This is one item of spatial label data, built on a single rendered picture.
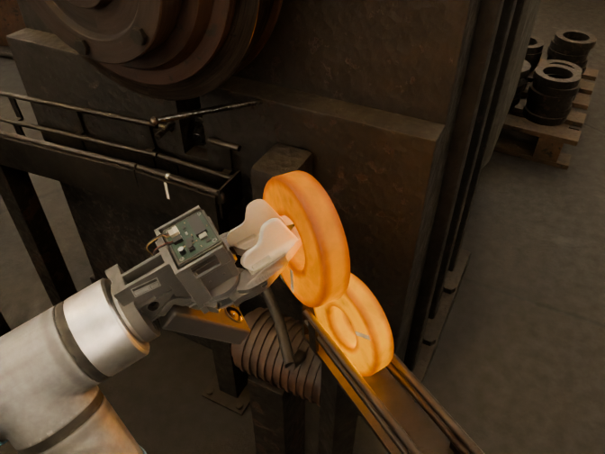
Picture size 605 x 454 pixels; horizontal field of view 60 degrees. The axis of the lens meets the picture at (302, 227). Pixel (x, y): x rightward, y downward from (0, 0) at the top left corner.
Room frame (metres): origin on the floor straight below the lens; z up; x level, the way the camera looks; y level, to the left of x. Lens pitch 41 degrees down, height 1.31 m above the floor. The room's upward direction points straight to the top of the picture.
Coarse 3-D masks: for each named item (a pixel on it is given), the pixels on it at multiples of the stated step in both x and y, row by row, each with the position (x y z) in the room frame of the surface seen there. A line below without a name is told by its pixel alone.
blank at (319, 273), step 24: (264, 192) 0.49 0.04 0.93; (288, 192) 0.44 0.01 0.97; (312, 192) 0.43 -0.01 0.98; (288, 216) 0.44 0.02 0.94; (312, 216) 0.40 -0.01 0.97; (336, 216) 0.41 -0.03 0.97; (312, 240) 0.39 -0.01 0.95; (336, 240) 0.39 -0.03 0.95; (288, 264) 0.44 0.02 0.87; (312, 264) 0.39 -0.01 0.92; (336, 264) 0.38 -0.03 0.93; (312, 288) 0.39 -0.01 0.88; (336, 288) 0.37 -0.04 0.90
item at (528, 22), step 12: (528, 0) 1.43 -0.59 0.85; (528, 12) 1.49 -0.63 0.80; (528, 24) 1.61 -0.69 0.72; (528, 36) 1.75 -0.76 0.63; (516, 48) 1.45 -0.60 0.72; (516, 60) 1.51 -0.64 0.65; (516, 72) 1.64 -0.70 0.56; (504, 84) 1.46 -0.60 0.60; (516, 84) 1.80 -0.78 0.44; (504, 96) 1.49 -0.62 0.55; (504, 108) 1.57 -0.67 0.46; (504, 120) 1.73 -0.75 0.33; (492, 132) 1.50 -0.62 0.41; (492, 144) 1.53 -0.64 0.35
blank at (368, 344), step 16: (352, 288) 0.48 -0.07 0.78; (368, 288) 0.48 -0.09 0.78; (336, 304) 0.49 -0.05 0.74; (352, 304) 0.46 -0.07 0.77; (368, 304) 0.46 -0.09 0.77; (320, 320) 0.52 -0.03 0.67; (336, 320) 0.50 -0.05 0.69; (352, 320) 0.46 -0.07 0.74; (368, 320) 0.44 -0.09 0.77; (384, 320) 0.44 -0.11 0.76; (336, 336) 0.48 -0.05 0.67; (352, 336) 0.48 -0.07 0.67; (368, 336) 0.43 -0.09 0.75; (384, 336) 0.43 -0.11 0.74; (352, 352) 0.45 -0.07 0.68; (368, 352) 0.42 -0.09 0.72; (384, 352) 0.42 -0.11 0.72; (368, 368) 0.42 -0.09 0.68
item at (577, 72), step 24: (528, 48) 2.54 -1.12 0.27; (552, 48) 2.52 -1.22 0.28; (576, 48) 2.43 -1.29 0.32; (528, 72) 2.16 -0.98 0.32; (552, 72) 2.17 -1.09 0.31; (576, 72) 2.11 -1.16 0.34; (528, 96) 2.11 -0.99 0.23; (552, 96) 2.02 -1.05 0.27; (576, 96) 2.28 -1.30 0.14; (528, 120) 2.06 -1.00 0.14; (552, 120) 2.01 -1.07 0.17; (576, 120) 2.06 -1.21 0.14; (504, 144) 2.06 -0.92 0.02; (528, 144) 2.06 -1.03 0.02; (552, 144) 1.93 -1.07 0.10; (576, 144) 1.88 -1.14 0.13
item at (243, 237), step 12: (252, 204) 0.43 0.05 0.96; (264, 204) 0.44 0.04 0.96; (252, 216) 0.43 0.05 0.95; (264, 216) 0.44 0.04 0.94; (276, 216) 0.44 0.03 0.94; (240, 228) 0.43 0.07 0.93; (252, 228) 0.43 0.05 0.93; (288, 228) 0.44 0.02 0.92; (228, 240) 0.42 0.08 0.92; (240, 240) 0.42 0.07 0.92; (252, 240) 0.43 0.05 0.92; (240, 252) 0.42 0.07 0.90
